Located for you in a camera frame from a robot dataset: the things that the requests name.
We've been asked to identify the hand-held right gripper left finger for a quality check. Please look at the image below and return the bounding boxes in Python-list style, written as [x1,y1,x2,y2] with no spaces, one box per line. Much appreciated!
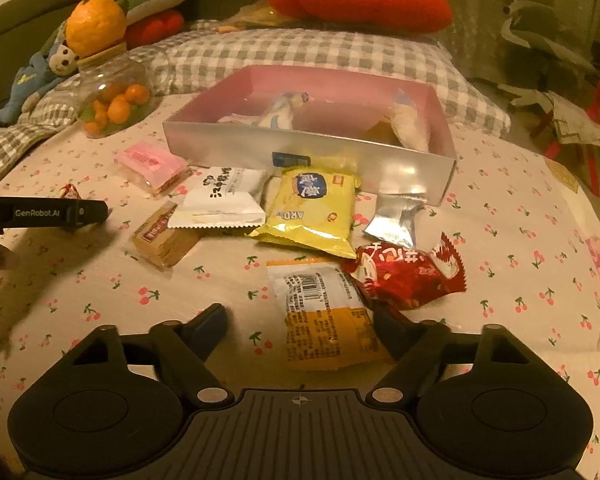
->
[70,302,234,406]

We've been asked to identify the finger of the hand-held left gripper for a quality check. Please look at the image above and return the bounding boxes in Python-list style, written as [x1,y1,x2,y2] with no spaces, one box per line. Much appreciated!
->
[77,200,109,227]

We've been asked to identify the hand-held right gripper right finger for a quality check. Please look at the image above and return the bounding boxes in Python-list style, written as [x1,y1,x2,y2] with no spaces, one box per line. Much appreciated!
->
[365,305,531,406]

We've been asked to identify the red zigzag-edged snack packet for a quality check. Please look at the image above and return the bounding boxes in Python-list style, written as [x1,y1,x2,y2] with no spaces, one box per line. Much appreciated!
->
[341,232,467,314]

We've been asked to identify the orange and white snack packet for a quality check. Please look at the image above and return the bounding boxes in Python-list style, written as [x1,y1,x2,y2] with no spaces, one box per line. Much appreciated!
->
[266,257,396,372]

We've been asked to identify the brown biscuit packet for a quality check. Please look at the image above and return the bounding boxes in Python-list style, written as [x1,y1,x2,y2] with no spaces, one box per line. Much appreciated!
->
[130,201,201,269]

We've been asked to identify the pink snack packet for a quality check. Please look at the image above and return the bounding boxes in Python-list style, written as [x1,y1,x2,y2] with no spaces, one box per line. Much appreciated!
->
[114,142,191,196]

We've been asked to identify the silver snack packet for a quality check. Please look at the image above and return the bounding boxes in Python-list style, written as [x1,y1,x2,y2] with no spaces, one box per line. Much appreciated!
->
[362,194,426,251]

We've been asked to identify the white packet black print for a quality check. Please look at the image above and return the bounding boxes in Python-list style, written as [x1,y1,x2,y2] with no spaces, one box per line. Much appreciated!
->
[167,166,267,230]

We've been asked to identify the yellow snack packet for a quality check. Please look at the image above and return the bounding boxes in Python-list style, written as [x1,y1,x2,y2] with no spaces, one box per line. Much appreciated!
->
[247,165,362,260]

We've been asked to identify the pink cardboard box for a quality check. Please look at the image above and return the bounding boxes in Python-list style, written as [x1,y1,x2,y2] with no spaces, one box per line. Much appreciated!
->
[161,65,457,207]

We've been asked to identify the long white bread packet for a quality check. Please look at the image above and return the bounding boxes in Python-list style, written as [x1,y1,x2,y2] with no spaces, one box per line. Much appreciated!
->
[257,91,311,129]
[389,89,432,154]

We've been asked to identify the grey checked blanket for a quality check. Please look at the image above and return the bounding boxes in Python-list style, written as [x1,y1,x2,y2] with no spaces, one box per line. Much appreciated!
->
[0,75,92,197]

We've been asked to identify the pile of small oranges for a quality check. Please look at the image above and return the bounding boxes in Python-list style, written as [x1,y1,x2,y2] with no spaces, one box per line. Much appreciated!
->
[82,82,151,139]

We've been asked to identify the blue monkey plush toy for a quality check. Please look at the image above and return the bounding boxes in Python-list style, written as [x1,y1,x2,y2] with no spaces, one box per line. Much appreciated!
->
[0,42,82,129]

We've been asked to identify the cherry print bedsheet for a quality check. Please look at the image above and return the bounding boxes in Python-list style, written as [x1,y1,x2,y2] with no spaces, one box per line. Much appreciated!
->
[0,92,600,480]

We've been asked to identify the glass jar with cork lid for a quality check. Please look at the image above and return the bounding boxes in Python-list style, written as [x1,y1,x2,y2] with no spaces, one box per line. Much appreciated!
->
[75,42,157,140]

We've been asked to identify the dark green sofa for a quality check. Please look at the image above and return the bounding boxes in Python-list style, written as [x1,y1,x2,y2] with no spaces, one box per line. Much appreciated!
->
[0,0,83,111]

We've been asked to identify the orange plush lid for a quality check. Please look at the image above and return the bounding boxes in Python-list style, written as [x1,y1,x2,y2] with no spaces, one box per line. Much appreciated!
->
[65,0,129,59]

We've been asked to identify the small red cushion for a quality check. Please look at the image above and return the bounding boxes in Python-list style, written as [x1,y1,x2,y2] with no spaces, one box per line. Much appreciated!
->
[124,10,186,50]

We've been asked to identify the yellow plastic packet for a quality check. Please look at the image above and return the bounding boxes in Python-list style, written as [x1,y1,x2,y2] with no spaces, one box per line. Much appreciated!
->
[215,2,282,34]

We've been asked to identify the grey checked pillow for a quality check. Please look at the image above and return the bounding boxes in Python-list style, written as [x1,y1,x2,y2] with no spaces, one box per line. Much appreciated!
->
[130,20,512,137]

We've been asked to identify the crumpled newspaper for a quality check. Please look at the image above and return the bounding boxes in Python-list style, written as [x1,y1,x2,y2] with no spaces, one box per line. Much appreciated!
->
[497,82,600,149]

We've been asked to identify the large red pumpkin cushion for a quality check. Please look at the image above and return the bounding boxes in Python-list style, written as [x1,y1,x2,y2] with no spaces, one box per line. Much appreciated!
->
[267,0,454,37]

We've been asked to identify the white office chair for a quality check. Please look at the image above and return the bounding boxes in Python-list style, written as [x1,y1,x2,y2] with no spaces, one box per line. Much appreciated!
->
[500,0,600,107]

